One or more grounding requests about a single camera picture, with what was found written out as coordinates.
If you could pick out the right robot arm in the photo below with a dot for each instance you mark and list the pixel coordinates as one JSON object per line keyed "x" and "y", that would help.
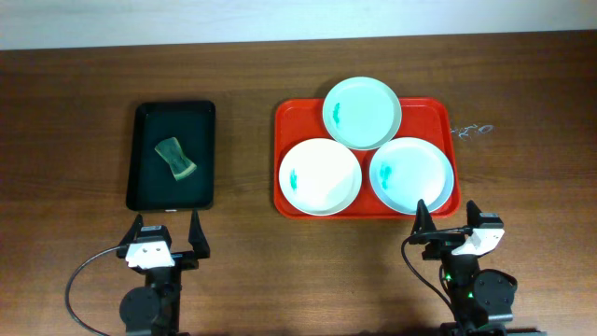
{"x": 480, "y": 301}

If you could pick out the pale blue plate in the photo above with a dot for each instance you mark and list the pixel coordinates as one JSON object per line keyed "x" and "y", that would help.
{"x": 407, "y": 170}

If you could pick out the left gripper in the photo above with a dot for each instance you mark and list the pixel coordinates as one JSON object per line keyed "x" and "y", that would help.
{"x": 185, "y": 257}

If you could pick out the green yellow sponge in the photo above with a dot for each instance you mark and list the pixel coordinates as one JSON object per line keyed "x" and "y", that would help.
{"x": 172, "y": 153}

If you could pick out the red plastic tray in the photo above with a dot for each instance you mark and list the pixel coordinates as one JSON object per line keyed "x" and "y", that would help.
{"x": 297, "y": 120}

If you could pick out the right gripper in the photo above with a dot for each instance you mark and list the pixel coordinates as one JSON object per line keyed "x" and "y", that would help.
{"x": 441, "y": 236}

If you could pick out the black rectangular tray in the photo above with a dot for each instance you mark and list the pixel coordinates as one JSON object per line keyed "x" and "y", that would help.
{"x": 152, "y": 185}

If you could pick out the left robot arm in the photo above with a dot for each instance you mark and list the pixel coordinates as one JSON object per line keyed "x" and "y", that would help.
{"x": 153, "y": 309}

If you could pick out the pale green plate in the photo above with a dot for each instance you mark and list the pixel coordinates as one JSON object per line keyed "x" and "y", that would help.
{"x": 362, "y": 113}

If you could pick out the white plate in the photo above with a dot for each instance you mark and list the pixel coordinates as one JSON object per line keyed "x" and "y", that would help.
{"x": 320, "y": 177}

